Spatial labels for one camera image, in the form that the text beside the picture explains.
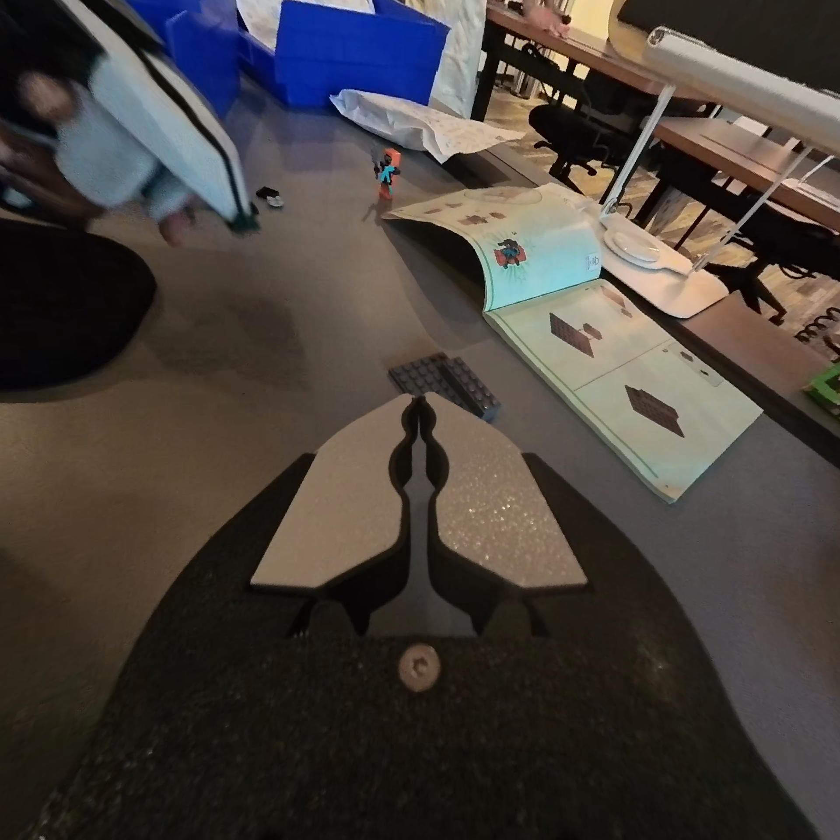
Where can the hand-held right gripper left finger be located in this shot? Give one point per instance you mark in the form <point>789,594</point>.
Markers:
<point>334,518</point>

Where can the black textured pad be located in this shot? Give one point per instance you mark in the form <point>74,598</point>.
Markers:
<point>65,308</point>

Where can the dark desk with wooden edge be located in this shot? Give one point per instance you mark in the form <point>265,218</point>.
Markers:
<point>754,354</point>

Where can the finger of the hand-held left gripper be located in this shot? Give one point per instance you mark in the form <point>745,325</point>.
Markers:
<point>164,124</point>
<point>216,151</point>

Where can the orange toy brick model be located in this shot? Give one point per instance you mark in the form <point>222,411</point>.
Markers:
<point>388,174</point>

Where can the white printed paper bag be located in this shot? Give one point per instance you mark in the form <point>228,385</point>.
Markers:
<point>262,16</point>
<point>420,124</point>

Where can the pile of small toy bricks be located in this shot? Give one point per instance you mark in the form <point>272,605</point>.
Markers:
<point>270,197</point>

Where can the grey desk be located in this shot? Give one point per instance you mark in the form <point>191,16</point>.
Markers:
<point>295,315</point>

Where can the small grey toy brick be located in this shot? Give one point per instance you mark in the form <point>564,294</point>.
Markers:
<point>476,394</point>

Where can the dark grey toy base plate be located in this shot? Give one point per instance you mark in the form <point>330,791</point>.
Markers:
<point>420,374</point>

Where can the wooden table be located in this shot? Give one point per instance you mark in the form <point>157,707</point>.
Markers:
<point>741,148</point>
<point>590,52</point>

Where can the person's left hand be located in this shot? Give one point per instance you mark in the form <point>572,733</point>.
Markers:
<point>59,190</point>

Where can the building instruction booklet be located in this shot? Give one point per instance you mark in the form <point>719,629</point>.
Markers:
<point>623,394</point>

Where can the green toy set box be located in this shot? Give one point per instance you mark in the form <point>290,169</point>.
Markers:
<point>825,390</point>

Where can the black panel with pale edge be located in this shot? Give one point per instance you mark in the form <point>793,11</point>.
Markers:
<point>754,33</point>

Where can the black office chair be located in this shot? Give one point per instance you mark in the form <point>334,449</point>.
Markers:
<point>774,275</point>
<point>577,131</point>

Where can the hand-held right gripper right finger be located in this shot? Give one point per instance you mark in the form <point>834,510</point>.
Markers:
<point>512,518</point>

